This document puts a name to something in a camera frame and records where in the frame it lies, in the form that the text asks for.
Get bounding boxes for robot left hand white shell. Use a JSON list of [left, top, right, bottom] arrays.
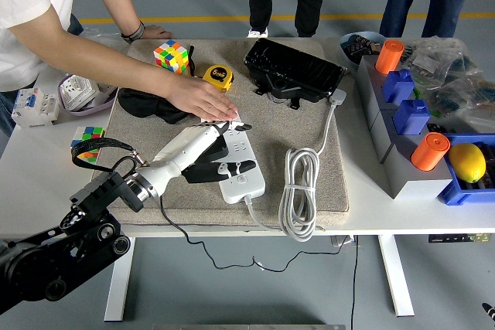
[[143, 121, 257, 196]]

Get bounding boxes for person's left hand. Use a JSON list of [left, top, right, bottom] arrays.
[[131, 24, 174, 41]]

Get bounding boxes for person's right hand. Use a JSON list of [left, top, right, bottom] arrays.
[[166, 74, 240, 122]]

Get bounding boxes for black power adapter plug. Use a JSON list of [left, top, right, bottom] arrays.
[[200, 134, 230, 165]]

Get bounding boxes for thin black adapter cord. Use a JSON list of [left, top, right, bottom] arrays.
[[159, 195, 345, 272]]

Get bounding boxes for white power strip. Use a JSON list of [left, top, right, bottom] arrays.
[[208, 113, 267, 205]]

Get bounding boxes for dark wristband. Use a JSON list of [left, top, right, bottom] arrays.
[[119, 19, 146, 44]]

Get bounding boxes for multicolour puzzle cube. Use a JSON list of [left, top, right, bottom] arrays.
[[70, 126, 106, 161], [153, 39, 189, 75]]

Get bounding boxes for large yellow tape measure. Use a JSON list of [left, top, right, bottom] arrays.
[[202, 64, 236, 94]]

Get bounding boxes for clear bag of screws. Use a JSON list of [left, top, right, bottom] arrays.
[[79, 27, 132, 53]]

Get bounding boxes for black fabric pouch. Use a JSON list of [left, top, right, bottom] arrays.
[[117, 87, 190, 125]]

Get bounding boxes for small white socket panel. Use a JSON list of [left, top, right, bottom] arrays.
[[96, 81, 117, 104]]

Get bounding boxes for grey-brown mat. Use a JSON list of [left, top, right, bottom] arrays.
[[92, 38, 351, 229]]

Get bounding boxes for black table control panel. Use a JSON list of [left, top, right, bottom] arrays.
[[428, 233, 494, 245]]

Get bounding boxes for large white socket panel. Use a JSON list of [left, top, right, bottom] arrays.
[[61, 76, 100, 111]]

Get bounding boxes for black wrapped device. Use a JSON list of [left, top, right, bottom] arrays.
[[243, 38, 348, 111]]

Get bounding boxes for purple tray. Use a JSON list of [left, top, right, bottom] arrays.
[[56, 74, 119, 117]]

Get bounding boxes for white table leg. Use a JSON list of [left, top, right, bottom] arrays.
[[377, 235, 415, 318], [103, 236, 136, 322]]

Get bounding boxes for blue plastic bin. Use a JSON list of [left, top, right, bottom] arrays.
[[437, 132, 495, 207]]

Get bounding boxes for white circuit breaker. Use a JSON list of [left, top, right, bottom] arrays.
[[10, 87, 60, 129]]

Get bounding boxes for yellow lemon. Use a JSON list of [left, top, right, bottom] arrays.
[[448, 142, 486, 184]]

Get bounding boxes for light blue bowl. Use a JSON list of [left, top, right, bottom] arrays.
[[339, 31, 387, 68]]

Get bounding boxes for grey box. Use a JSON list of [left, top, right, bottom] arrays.
[[354, 54, 403, 130], [369, 107, 454, 200]]

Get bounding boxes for black circuit boards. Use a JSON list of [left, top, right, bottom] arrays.
[[345, 35, 382, 56]]

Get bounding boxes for orange cylinder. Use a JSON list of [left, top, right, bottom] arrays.
[[374, 39, 405, 76], [410, 132, 452, 172]]

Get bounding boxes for small black parts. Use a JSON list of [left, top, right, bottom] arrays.
[[427, 123, 456, 138]]

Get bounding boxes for blue plastic block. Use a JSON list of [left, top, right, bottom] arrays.
[[381, 69, 416, 106], [392, 98, 432, 137]]

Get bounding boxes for clear bag of electronic parts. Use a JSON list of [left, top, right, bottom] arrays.
[[401, 37, 484, 90], [419, 74, 495, 136]]

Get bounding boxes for white power strip cable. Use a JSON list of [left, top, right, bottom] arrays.
[[242, 88, 348, 245]]

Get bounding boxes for black hanging cable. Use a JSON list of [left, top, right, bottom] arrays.
[[350, 235, 359, 330]]

